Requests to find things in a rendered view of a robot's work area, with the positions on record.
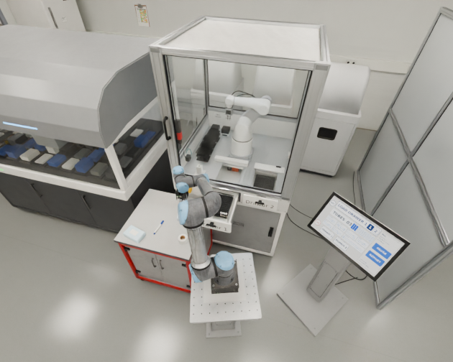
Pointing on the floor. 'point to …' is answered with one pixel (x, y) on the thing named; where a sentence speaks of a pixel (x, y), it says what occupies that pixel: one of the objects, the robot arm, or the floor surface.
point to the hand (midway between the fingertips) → (183, 200)
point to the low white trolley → (159, 243)
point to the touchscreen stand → (316, 291)
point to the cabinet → (251, 229)
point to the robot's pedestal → (214, 329)
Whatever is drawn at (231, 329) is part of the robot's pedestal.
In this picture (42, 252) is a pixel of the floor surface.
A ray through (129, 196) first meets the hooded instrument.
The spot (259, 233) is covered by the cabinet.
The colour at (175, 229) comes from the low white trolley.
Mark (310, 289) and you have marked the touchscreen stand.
